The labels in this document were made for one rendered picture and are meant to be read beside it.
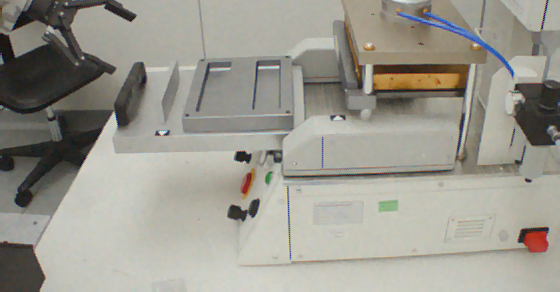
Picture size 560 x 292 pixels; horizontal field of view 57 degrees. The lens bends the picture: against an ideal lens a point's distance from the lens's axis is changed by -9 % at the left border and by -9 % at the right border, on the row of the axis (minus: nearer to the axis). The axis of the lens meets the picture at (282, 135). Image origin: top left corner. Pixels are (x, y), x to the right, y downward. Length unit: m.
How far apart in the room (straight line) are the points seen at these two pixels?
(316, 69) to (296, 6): 1.34
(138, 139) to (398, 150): 0.38
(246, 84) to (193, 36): 1.57
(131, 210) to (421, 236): 0.53
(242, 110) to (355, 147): 0.18
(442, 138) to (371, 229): 0.19
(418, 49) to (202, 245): 0.49
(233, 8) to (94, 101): 0.85
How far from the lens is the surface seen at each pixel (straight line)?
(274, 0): 2.35
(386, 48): 0.75
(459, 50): 0.77
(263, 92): 0.91
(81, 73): 2.29
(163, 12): 2.45
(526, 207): 0.92
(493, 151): 0.85
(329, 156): 0.79
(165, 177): 1.13
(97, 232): 1.05
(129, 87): 0.92
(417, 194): 0.84
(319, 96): 1.00
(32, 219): 1.13
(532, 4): 0.75
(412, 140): 0.79
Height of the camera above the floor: 1.42
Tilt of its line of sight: 34 degrees down
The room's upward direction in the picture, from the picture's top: 2 degrees counter-clockwise
